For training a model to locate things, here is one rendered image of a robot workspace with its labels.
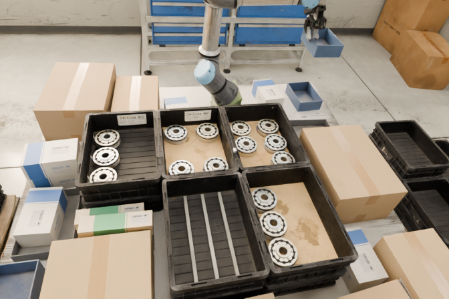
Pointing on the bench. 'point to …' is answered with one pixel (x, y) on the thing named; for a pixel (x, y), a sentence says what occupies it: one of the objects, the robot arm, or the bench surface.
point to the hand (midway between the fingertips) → (309, 39)
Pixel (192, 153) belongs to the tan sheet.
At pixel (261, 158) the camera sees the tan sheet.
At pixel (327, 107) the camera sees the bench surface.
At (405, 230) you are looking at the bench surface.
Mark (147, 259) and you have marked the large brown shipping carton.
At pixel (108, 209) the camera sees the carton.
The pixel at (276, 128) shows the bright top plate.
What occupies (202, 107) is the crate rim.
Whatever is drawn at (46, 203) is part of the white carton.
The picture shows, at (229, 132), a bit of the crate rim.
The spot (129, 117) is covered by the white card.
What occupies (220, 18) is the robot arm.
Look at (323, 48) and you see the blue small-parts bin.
